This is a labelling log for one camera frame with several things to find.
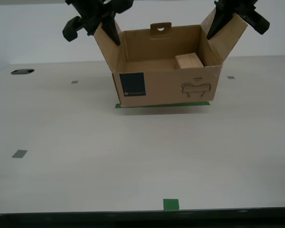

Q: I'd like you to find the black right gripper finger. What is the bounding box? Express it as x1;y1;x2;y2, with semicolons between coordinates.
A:
206;1;237;40
237;9;270;36

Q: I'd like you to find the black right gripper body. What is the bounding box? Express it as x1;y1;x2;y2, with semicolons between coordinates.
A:
213;0;259;15

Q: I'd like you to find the green tape square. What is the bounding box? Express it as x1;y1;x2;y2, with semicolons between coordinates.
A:
163;199;179;211

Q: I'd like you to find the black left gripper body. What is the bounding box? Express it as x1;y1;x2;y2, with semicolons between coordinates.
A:
65;0;134;37

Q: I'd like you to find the brown cardboard box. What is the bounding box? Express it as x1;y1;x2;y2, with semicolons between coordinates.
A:
94;9;249;108

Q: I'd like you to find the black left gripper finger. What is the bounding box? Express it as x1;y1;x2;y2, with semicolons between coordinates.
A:
62;16;86;43
100;11;121;46

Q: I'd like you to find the black oval cable grommet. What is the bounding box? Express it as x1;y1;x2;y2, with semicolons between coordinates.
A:
10;68;35;75

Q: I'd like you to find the light wooden block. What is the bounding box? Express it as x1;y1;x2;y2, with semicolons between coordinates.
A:
175;52;204;70

